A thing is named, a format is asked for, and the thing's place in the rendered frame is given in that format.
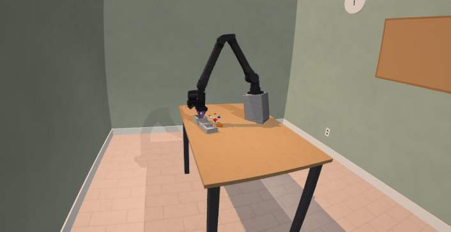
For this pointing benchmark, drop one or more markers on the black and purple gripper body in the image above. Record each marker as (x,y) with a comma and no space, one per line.
(204,107)

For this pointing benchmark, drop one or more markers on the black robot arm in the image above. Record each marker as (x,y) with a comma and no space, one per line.
(250,75)

